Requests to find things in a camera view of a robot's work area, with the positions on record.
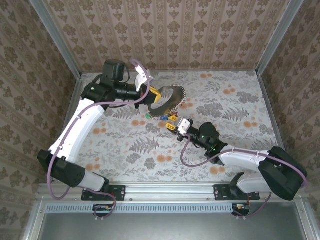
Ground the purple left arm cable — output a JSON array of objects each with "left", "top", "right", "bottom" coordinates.
[{"left": 47, "top": 58, "right": 155, "bottom": 221}]

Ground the aluminium side table rail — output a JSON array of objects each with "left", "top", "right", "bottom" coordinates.
[
  {"left": 47, "top": 73, "right": 86, "bottom": 185},
  {"left": 257, "top": 71, "right": 307, "bottom": 185}
]

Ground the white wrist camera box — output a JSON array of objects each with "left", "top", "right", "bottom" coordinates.
[
  {"left": 134, "top": 63, "right": 155, "bottom": 92},
  {"left": 176, "top": 118, "right": 195, "bottom": 133}
]

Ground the aluminium front mounting rail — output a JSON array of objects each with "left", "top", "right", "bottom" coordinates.
[{"left": 37, "top": 182, "right": 307, "bottom": 201}]

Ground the aluminium back table rail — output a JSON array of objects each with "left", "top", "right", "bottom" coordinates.
[{"left": 81, "top": 69, "right": 260, "bottom": 75}]

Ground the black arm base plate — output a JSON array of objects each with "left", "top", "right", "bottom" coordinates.
[
  {"left": 81, "top": 184, "right": 126, "bottom": 202},
  {"left": 213, "top": 184, "right": 261, "bottom": 202}
]

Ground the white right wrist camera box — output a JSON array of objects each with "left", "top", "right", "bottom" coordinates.
[{"left": 176, "top": 118, "right": 195, "bottom": 133}]

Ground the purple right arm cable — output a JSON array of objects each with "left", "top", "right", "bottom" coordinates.
[{"left": 180, "top": 132, "right": 309, "bottom": 221}]

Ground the black connector board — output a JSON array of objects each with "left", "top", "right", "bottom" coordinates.
[
  {"left": 92, "top": 203, "right": 117, "bottom": 218},
  {"left": 231, "top": 202, "right": 251, "bottom": 217}
]

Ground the grey sheet metal panel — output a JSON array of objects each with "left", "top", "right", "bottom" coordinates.
[{"left": 37, "top": 202, "right": 312, "bottom": 240}]

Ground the floral patterned table cover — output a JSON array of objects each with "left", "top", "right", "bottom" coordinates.
[{"left": 57, "top": 71, "right": 286, "bottom": 183}]

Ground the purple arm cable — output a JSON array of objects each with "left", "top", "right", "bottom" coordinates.
[
  {"left": 47, "top": 58, "right": 155, "bottom": 221},
  {"left": 180, "top": 132, "right": 309, "bottom": 221}
]

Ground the grey slotted cable duct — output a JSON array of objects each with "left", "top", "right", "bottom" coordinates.
[{"left": 45, "top": 202, "right": 235, "bottom": 215}]

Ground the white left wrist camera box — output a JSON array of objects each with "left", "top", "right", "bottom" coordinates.
[{"left": 134, "top": 63, "right": 155, "bottom": 92}]

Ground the aluminium frame post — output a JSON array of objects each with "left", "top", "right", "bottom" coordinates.
[
  {"left": 28, "top": 0, "right": 84, "bottom": 77},
  {"left": 256, "top": 0, "right": 306, "bottom": 76}
]

